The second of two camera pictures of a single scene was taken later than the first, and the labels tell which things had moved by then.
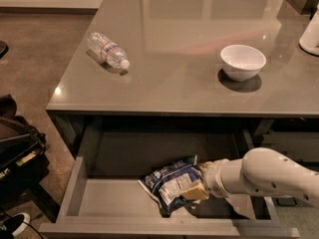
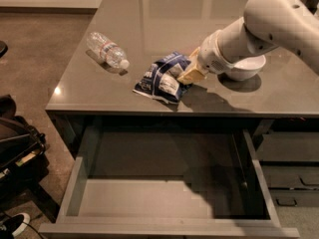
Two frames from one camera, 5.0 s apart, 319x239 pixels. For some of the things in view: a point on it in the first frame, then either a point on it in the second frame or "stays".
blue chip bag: (166, 184) -> (159, 80)
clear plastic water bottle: (107, 51) stays
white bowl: (242, 62) stays
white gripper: (212, 178) -> (210, 56)
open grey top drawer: (105, 197) stays
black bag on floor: (23, 155) stays
